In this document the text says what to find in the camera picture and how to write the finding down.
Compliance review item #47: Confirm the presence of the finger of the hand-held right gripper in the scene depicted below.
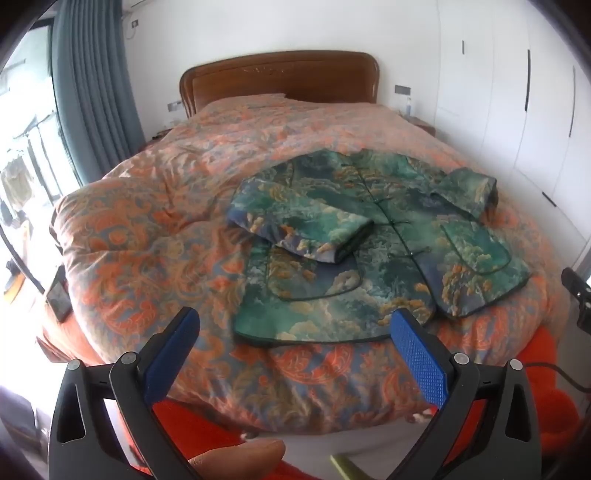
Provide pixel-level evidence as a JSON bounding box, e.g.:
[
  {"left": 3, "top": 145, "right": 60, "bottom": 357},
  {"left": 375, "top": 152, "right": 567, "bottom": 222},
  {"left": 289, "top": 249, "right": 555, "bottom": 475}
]
[{"left": 561, "top": 267, "right": 591, "bottom": 334}]

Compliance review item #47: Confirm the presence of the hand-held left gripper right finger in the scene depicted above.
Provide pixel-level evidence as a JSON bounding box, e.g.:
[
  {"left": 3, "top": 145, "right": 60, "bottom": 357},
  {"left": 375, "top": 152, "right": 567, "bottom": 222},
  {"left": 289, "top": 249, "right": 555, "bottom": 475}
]
[{"left": 389, "top": 308, "right": 543, "bottom": 480}]

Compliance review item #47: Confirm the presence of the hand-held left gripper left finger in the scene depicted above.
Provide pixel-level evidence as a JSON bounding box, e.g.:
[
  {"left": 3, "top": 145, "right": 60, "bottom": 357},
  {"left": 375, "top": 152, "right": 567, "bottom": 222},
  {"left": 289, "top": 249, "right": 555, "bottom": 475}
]
[{"left": 47, "top": 306, "right": 201, "bottom": 480}]

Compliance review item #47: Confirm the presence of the green patterned padded jacket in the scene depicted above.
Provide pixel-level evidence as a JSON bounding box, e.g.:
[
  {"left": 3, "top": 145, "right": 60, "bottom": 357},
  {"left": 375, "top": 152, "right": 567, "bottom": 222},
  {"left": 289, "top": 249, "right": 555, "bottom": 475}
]
[{"left": 225, "top": 148, "right": 532, "bottom": 344}]

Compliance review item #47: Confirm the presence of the person's left hand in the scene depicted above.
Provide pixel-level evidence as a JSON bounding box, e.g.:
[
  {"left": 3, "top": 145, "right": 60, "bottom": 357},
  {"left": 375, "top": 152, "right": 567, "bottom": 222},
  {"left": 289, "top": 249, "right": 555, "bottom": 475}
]
[{"left": 188, "top": 439, "right": 286, "bottom": 480}]

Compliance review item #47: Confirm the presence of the orange bed sheet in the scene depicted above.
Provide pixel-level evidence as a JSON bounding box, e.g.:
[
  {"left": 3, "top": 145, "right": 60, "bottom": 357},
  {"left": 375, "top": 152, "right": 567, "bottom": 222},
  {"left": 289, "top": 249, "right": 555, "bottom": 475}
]
[{"left": 37, "top": 318, "right": 583, "bottom": 462}]

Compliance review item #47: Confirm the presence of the orange floral quilt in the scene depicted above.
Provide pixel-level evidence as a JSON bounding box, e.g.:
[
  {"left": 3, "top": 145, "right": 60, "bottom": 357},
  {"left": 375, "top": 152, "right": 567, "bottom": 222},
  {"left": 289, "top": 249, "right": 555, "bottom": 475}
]
[{"left": 50, "top": 92, "right": 571, "bottom": 437}]

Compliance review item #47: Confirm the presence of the yellow green object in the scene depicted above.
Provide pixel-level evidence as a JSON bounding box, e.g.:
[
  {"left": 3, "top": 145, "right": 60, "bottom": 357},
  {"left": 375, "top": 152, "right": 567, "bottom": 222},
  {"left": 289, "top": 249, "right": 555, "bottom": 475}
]
[{"left": 330, "top": 455, "right": 365, "bottom": 480}]

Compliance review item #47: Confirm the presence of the white wardrobe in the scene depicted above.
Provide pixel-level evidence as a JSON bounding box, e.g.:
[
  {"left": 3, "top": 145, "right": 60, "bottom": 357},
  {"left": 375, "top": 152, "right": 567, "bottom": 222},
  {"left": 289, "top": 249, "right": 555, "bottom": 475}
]
[{"left": 434, "top": 0, "right": 591, "bottom": 282}]

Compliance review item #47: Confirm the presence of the wooden nightstand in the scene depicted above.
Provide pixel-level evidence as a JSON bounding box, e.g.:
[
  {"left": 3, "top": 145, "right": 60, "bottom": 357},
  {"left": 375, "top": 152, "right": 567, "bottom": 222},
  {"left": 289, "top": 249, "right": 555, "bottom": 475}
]
[{"left": 406, "top": 115, "right": 437, "bottom": 138}]

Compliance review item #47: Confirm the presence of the hanging laundry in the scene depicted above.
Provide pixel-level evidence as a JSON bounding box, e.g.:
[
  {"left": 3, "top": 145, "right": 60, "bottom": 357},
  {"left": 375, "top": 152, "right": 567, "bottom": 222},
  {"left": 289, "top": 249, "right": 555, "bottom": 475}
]
[{"left": 0, "top": 148, "right": 33, "bottom": 222}]

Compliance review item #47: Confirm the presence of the grey blue curtain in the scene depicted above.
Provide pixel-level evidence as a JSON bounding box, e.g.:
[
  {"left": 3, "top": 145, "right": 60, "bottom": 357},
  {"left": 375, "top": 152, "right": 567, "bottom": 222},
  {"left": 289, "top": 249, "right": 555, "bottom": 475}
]
[{"left": 50, "top": 0, "right": 148, "bottom": 185}]

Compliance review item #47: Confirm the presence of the wooden headboard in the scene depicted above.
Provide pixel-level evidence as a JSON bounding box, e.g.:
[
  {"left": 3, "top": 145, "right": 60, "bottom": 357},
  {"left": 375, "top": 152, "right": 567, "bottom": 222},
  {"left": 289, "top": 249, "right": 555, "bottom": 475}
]
[{"left": 179, "top": 50, "right": 380, "bottom": 121}]

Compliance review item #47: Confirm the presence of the black cable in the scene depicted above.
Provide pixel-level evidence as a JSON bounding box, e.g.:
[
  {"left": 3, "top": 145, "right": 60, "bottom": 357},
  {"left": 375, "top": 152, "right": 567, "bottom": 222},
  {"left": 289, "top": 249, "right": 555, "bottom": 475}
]
[{"left": 526, "top": 363, "right": 583, "bottom": 387}]

